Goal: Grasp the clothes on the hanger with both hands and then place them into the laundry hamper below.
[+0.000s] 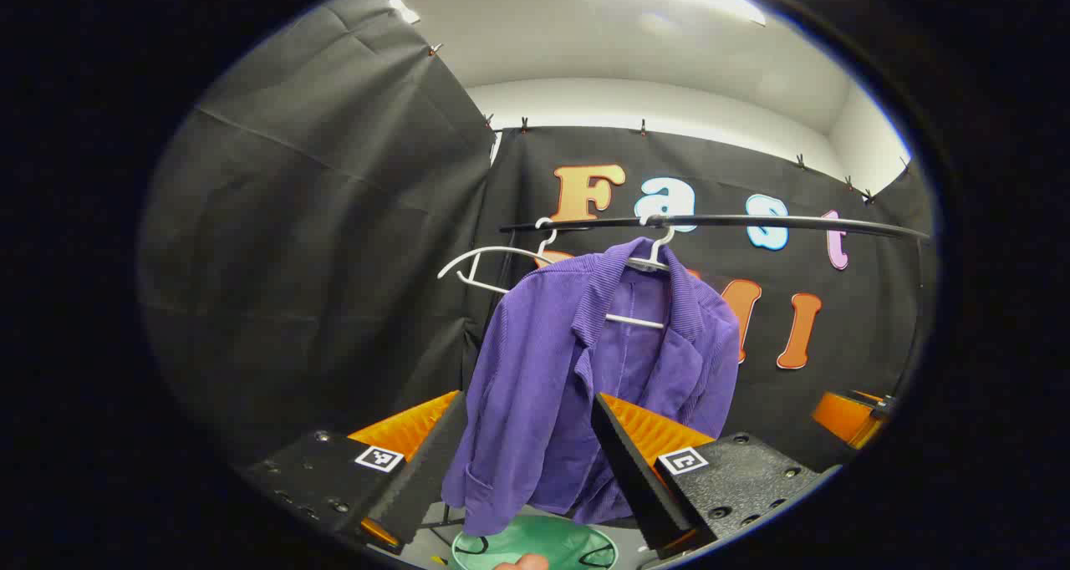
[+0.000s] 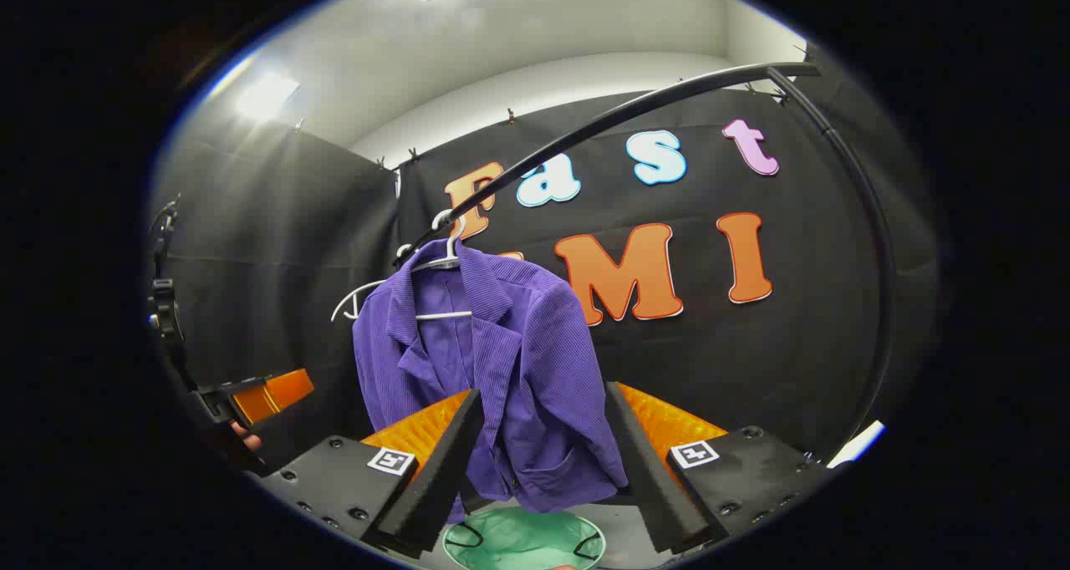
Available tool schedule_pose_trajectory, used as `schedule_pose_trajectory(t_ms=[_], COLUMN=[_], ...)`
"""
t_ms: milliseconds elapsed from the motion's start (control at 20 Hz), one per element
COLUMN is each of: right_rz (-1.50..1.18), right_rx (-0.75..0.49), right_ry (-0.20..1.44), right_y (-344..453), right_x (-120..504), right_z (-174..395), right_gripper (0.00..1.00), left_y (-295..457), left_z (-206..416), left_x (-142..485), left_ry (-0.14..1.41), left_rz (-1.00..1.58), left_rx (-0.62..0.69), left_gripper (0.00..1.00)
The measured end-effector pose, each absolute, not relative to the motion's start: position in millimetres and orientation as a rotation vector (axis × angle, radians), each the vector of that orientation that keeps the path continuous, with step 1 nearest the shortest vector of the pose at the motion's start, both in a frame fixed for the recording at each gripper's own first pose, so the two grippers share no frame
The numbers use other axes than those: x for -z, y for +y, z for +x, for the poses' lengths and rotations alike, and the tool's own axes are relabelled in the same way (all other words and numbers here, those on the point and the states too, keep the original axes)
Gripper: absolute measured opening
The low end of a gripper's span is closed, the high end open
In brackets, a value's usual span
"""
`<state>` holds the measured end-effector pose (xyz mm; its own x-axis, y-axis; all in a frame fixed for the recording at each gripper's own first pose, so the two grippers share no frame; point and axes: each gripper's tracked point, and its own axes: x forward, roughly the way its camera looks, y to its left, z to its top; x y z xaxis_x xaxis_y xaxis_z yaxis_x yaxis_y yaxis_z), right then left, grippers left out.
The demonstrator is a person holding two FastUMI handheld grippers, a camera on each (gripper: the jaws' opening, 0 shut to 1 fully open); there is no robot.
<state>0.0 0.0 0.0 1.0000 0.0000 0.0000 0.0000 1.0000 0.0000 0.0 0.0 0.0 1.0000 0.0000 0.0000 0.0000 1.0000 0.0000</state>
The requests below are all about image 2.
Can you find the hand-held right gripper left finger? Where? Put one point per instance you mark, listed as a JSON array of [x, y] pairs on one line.
[[447, 470]]

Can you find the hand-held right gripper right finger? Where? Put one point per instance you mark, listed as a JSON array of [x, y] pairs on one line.
[[648, 470]]

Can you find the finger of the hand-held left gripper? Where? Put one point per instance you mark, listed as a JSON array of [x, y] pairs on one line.
[[276, 393]]

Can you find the green laundry hamper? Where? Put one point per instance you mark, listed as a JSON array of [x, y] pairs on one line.
[[522, 541]]

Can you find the white plastic clothes hanger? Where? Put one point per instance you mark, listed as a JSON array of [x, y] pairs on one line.
[[368, 286], [443, 315]]

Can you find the black metal clothes rack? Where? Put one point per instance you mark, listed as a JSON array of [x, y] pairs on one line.
[[669, 96]]

